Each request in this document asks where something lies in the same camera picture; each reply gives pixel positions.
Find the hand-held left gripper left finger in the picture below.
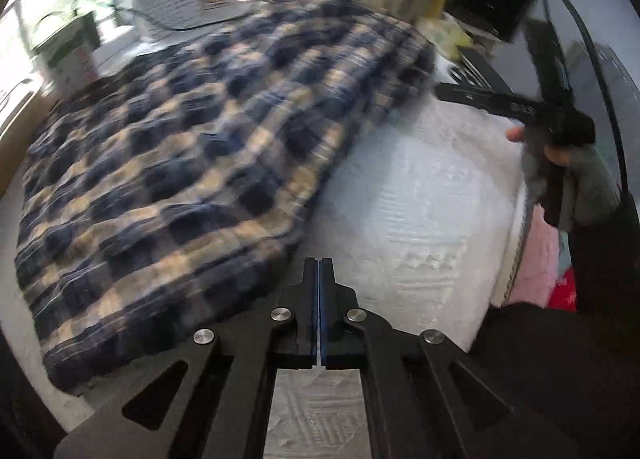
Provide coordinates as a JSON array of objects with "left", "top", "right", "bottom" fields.
[{"left": 52, "top": 257, "right": 319, "bottom": 459}]

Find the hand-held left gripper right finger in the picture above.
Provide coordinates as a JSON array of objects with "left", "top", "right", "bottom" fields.
[{"left": 318, "top": 259, "right": 581, "bottom": 459}]

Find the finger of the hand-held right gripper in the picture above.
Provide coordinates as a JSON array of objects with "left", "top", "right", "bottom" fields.
[{"left": 523, "top": 18, "right": 577, "bottom": 113}]

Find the plaid flannel shirt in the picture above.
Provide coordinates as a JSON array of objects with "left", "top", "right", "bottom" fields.
[{"left": 14, "top": 0, "right": 436, "bottom": 392}]

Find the person's right hand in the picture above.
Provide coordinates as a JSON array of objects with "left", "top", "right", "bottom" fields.
[{"left": 505, "top": 124, "right": 621, "bottom": 232}]

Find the yellow tissue pack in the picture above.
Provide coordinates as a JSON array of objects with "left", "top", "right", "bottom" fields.
[{"left": 425, "top": 14, "right": 473, "bottom": 62}]

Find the red item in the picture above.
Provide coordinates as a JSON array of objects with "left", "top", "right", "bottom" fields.
[{"left": 547, "top": 269, "right": 578, "bottom": 312}]

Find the person's dark clothing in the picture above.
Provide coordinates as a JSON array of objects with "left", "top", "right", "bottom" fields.
[{"left": 470, "top": 189, "right": 640, "bottom": 459}]

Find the white green milk carton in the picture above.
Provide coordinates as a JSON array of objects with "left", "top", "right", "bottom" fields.
[{"left": 32, "top": 14, "right": 101, "bottom": 94}]

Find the thin black cable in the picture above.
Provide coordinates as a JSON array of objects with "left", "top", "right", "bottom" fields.
[{"left": 537, "top": 0, "right": 629, "bottom": 200}]

